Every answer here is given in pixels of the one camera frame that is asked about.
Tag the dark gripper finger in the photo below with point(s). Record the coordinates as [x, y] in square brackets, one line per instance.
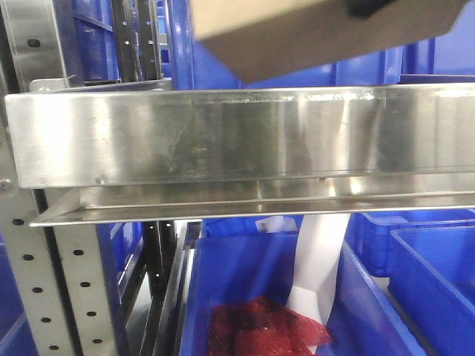
[365, 8]

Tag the tall tan cardboard box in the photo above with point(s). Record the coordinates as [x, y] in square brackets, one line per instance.
[260, 40]

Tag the blue bin upper shelf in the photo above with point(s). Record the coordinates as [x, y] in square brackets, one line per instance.
[193, 67]

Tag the stainless steel shelf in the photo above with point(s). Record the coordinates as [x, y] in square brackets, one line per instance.
[124, 155]

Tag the perforated steel shelf upright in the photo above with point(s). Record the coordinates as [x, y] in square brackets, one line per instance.
[59, 273]

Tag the black perforated rack posts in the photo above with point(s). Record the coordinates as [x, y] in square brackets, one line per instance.
[136, 34]

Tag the blue plastic bin right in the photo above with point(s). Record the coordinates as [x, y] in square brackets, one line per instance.
[432, 279]

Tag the blue plastic bin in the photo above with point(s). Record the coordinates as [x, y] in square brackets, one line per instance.
[432, 279]
[229, 270]

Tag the blue plastic bin centre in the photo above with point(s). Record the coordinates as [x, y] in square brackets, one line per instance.
[229, 270]

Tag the red mesh bag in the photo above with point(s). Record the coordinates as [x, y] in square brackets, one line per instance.
[263, 327]

